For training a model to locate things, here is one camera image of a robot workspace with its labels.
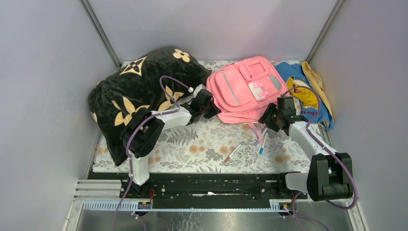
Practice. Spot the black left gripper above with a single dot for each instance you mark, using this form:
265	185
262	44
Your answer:
210	106

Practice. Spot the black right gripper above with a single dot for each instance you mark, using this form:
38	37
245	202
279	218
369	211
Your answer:
265	118

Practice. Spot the white marker with blue cap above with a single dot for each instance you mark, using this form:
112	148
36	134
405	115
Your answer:
263	143

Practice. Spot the pink student backpack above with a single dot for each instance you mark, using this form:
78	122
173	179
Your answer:
243	90

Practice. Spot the black pillow with beige flowers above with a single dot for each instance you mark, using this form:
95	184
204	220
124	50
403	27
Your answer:
152	81

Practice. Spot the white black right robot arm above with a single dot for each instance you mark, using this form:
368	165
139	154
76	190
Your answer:
330	175

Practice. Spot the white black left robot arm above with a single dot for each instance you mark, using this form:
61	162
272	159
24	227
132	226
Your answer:
141	134

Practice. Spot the blue Pokemon t-shirt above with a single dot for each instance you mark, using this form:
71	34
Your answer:
311	105

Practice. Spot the white marker with lilac cap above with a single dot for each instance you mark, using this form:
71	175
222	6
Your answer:
260	134

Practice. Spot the floral table mat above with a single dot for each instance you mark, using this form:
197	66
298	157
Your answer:
204	145

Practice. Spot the white marker with brown cap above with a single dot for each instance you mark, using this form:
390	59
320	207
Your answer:
233	152

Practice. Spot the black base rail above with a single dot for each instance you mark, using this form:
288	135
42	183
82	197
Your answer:
200	192

